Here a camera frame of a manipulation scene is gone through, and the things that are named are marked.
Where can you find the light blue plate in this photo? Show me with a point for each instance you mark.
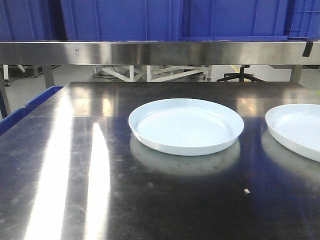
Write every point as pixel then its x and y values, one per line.
pixel 186 126
pixel 296 127

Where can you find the stainless steel shelf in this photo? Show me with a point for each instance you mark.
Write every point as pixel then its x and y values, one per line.
pixel 160 53

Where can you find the black office chair base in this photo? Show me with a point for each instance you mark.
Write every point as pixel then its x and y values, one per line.
pixel 241 75

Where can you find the right blue plastic crate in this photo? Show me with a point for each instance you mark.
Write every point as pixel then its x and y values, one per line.
pixel 234 20

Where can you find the blue plastic crate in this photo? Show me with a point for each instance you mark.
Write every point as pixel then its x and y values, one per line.
pixel 122 20
pixel 234 20
pixel 31 20

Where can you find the middle blue plastic crate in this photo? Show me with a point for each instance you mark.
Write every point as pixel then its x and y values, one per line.
pixel 122 20

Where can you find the blue bin beside table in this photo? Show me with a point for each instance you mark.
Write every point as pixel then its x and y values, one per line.
pixel 16 116

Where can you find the black tape strip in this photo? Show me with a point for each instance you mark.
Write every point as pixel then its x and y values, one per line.
pixel 307 49

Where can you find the left blue plastic crate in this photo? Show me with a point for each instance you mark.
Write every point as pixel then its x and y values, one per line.
pixel 31 20

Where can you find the far right blue crate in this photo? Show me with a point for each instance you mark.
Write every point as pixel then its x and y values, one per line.
pixel 303 19

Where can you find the white metal frame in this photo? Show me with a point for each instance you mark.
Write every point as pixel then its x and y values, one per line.
pixel 150 73

